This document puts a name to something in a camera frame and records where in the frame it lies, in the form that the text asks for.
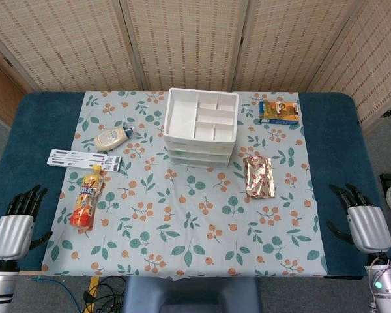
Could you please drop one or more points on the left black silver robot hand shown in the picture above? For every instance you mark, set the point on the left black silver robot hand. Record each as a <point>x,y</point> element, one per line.
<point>14,231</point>

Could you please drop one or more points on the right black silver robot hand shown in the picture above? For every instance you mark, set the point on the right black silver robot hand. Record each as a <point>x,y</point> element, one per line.
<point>368,228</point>

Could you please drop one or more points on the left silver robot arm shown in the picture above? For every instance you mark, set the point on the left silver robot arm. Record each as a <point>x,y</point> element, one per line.
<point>0,287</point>

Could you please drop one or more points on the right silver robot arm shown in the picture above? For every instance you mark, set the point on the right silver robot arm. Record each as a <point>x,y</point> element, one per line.
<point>386,287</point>

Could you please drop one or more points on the clear drawer with stationery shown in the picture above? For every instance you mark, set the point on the clear drawer with stationery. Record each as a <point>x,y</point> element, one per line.
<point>198,146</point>

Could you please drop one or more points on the orange drink bottle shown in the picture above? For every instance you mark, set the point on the orange drink bottle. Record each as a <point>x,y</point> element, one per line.
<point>86,199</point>

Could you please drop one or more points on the white toothbrush pack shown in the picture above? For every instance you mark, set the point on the white toothbrush pack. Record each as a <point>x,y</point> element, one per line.
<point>81,163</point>
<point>84,156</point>

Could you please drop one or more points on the gold foil snack pack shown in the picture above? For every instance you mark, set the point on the gold foil snack pack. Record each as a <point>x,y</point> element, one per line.
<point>259,177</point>

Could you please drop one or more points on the mayonnaise squeeze bottle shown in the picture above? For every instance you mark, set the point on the mayonnaise squeeze bottle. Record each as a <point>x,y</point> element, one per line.
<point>109,139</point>

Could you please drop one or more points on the brown wooden door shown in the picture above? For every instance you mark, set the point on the brown wooden door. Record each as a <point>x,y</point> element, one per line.
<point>1,91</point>

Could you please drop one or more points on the blue orange cardboard box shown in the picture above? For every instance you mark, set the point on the blue orange cardboard box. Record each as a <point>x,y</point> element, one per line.
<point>278,112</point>

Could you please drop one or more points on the woven folding screen panel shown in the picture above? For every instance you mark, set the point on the woven folding screen panel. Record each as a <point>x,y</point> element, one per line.
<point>185,42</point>
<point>68,42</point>
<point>290,42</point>
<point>374,65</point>

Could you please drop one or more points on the floral tablecloth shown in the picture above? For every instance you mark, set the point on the floral tablecloth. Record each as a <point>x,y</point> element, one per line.
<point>182,228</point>

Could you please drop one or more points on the white plastic drawer organizer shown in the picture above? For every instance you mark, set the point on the white plastic drawer organizer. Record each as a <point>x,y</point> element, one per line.
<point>182,114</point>

